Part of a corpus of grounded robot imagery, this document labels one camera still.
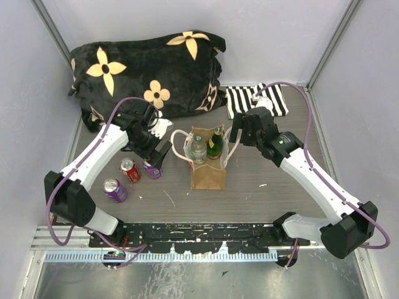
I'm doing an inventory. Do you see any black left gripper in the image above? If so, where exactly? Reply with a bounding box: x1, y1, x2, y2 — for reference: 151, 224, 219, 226
130, 126, 172, 169

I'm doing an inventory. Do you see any purple soda can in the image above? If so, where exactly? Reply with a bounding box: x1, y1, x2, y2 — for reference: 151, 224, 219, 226
103, 178, 127, 203
143, 160, 163, 179

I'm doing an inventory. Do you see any green glass bottle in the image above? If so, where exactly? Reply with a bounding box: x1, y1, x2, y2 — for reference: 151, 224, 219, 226
207, 127, 224, 159

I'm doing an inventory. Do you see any clear glass bottle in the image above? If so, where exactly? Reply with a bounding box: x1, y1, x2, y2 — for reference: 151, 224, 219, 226
191, 135, 207, 164

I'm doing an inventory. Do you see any brown canvas tote bag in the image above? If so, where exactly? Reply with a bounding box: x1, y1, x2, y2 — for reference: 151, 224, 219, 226
170, 125, 241, 190

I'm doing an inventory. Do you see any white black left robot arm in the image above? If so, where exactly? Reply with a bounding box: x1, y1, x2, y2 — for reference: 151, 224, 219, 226
44, 102, 173, 247

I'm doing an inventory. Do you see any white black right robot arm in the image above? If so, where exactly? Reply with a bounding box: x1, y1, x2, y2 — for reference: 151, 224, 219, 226
229, 107, 378, 259

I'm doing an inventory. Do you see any black white striped cloth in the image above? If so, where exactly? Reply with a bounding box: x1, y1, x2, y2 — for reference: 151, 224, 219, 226
225, 83, 289, 120

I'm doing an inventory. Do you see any red soda can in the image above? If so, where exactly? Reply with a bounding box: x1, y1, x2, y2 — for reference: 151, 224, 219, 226
119, 158, 141, 183

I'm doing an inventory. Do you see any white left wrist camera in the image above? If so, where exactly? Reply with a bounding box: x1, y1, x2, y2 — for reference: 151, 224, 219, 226
148, 111, 173, 140

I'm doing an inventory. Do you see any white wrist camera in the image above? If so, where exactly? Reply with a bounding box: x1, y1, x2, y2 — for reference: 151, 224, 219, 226
252, 94, 274, 111
148, 111, 173, 140

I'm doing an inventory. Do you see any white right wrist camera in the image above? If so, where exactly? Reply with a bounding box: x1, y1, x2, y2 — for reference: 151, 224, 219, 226
252, 94, 274, 111

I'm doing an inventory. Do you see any black mounting base rail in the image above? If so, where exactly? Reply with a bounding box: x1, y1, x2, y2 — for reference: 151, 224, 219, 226
87, 223, 310, 254

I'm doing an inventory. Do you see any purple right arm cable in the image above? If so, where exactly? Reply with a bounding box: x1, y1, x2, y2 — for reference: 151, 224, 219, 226
254, 81, 391, 269

